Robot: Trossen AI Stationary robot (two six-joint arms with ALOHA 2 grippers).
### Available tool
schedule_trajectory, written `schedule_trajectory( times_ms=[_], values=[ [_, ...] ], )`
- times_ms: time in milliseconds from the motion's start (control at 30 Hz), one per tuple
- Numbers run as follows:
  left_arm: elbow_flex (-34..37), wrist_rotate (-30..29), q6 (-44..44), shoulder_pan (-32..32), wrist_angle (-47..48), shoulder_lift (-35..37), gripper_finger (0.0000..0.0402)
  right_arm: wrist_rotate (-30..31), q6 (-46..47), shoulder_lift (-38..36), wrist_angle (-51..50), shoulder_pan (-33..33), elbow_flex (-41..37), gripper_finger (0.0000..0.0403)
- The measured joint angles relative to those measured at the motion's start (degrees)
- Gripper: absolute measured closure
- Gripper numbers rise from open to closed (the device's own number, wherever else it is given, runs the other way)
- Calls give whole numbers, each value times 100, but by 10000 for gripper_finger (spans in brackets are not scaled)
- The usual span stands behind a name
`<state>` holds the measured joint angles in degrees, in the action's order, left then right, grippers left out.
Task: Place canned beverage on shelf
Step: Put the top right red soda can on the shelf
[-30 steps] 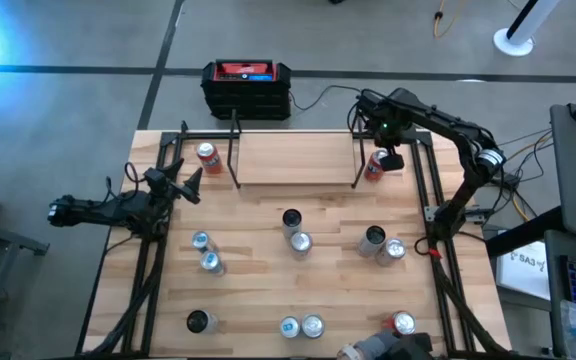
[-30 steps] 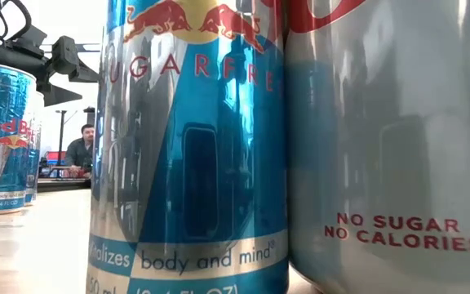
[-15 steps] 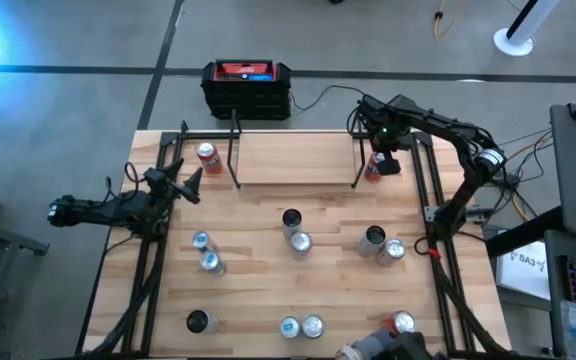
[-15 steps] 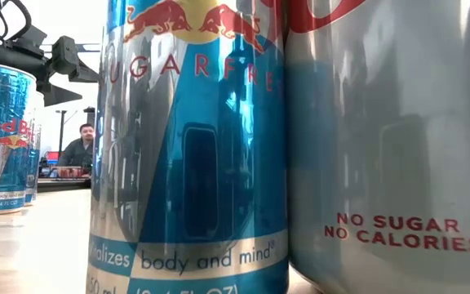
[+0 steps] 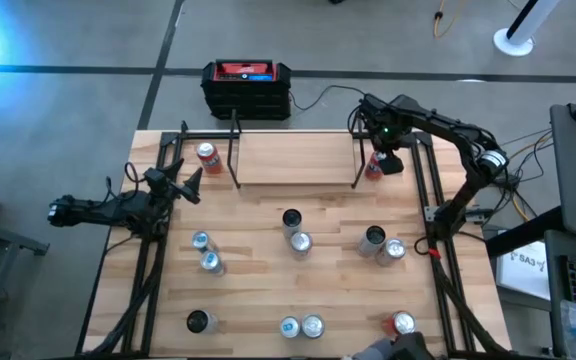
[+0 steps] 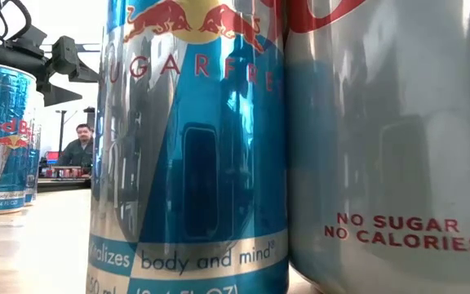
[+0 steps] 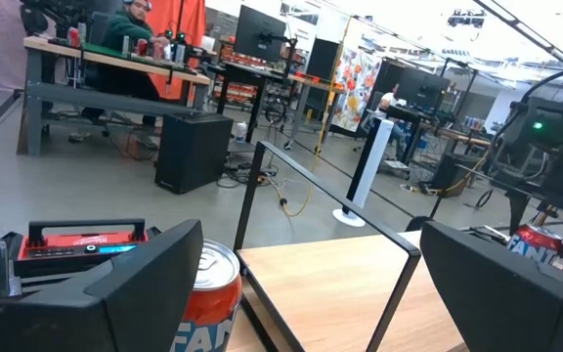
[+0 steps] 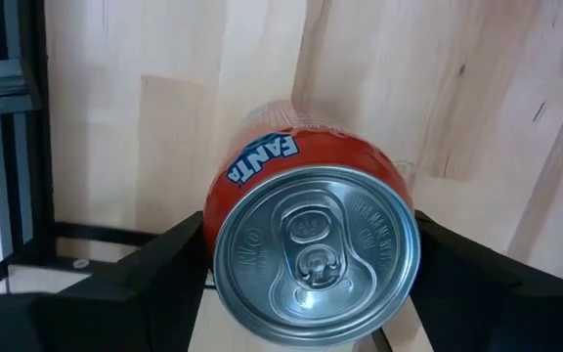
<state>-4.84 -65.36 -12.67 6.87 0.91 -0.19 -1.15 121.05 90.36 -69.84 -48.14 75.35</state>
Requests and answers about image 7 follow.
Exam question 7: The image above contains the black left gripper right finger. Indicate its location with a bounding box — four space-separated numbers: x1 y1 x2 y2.
419 220 563 352

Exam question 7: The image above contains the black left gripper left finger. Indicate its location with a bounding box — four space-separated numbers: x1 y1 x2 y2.
0 219 205 352

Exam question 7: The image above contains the red can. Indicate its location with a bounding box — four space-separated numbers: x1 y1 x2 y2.
506 223 563 266

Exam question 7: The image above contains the orange Fanta can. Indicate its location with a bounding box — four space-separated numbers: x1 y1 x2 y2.
169 239 243 352

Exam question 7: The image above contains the black floor box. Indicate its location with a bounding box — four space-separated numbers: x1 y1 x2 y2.
430 153 479 198

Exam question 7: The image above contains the red black portable radio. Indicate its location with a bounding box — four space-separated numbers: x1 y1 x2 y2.
0 217 163 294

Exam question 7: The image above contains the large black monitor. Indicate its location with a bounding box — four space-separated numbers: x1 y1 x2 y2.
395 66 452 111

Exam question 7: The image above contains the white tower fan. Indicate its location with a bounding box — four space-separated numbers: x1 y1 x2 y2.
331 116 396 229

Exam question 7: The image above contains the person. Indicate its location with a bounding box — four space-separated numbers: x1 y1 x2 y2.
79 0 171 143
372 82 411 162

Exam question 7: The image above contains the black computer tower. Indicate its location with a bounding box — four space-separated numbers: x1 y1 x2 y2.
153 111 235 196

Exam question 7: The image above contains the floral printed cloth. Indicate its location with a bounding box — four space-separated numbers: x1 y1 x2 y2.
330 46 384 133

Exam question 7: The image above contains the wooden workbench with grey legs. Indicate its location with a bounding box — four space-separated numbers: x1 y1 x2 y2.
16 35 213 157

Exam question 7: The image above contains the black desk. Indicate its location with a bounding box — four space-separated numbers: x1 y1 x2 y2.
215 61 292 144

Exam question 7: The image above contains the black office chair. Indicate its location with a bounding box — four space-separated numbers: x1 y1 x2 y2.
19 3 50 37

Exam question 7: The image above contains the black computer monitor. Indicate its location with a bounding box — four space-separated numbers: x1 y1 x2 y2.
233 4 288 64

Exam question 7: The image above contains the orange curtain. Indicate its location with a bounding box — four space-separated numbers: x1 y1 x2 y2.
145 0 207 102

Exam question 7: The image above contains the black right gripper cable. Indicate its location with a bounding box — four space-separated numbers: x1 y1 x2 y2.
519 62 563 107

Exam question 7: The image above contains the metal frame bracket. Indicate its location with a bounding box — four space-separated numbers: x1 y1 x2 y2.
0 239 22 300

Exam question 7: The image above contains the wooden shelf with black frame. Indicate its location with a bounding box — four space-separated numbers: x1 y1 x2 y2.
233 140 563 352

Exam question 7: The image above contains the yellow hanging rope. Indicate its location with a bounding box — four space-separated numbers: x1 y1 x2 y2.
313 17 352 157

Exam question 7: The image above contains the yellow floor cable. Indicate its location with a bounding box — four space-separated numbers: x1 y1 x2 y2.
261 160 315 219

